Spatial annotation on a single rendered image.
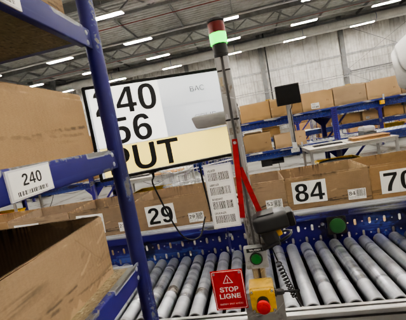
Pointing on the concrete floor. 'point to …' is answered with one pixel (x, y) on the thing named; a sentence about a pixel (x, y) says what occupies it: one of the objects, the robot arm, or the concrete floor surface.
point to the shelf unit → (26, 46)
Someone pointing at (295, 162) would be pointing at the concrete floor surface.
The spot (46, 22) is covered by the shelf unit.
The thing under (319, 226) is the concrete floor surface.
